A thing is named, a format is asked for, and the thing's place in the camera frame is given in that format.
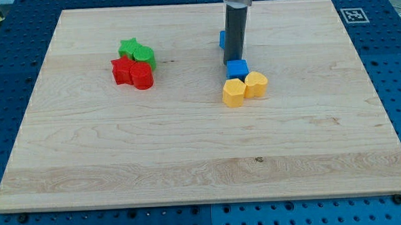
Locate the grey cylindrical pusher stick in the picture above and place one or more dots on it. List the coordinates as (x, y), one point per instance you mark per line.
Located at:
(235, 27)

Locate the blue triangle block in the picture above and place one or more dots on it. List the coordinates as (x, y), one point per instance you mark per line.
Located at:
(222, 39)

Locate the yellow heart block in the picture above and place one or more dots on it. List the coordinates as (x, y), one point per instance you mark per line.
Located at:
(256, 85)

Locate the blue cube block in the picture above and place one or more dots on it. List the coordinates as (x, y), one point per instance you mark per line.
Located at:
(237, 69)

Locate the yellow pentagon block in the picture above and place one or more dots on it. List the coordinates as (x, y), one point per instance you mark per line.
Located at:
(233, 93)

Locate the green cylinder block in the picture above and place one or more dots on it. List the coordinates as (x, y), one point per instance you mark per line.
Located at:
(145, 54)

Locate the red cylinder block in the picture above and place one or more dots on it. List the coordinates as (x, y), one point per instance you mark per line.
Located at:
(141, 74)

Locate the green star block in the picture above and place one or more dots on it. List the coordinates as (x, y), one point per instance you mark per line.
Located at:
(128, 47)

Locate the white fiducial marker tag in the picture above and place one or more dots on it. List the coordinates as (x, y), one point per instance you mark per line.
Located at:
(353, 15)

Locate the red star block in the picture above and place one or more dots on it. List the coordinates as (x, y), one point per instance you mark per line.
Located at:
(121, 70)

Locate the wooden board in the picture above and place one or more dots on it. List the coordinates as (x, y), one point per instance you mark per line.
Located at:
(87, 143)

